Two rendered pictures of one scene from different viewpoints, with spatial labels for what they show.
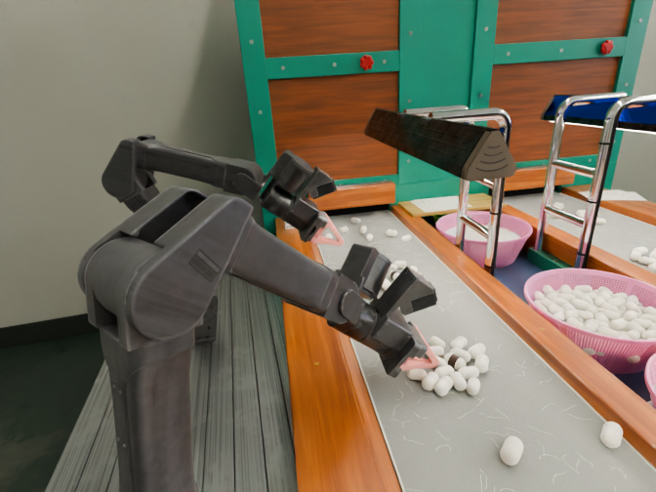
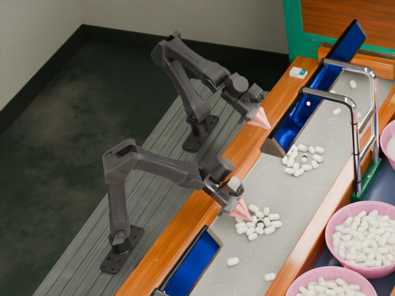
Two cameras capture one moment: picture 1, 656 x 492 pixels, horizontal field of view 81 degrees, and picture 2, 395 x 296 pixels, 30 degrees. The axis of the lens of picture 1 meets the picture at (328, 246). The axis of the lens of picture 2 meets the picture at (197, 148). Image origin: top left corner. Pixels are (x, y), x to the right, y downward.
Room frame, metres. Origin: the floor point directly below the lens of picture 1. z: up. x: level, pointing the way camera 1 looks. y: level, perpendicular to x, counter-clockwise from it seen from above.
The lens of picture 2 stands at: (-0.62, -1.28, 2.57)
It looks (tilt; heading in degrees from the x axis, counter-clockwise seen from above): 43 degrees down; 49
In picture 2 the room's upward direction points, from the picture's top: 14 degrees counter-clockwise
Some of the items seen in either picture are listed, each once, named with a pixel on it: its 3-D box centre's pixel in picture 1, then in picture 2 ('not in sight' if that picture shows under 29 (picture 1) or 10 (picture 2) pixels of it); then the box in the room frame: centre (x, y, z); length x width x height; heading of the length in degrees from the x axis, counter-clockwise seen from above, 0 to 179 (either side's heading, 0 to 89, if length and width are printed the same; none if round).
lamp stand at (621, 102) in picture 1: (598, 190); not in sight; (0.92, -0.68, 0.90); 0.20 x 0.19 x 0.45; 7
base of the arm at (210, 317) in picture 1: (199, 307); (198, 125); (0.81, 0.32, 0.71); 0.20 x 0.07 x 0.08; 12
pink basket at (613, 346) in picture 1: (595, 319); (370, 243); (0.63, -0.52, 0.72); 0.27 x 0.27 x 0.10
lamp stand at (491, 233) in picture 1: (446, 207); (342, 131); (0.87, -0.29, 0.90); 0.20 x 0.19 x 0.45; 7
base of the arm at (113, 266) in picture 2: not in sight; (120, 242); (0.22, 0.19, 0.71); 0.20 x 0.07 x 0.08; 12
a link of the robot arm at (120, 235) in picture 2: not in sight; (117, 228); (0.23, 0.19, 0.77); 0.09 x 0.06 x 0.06; 50
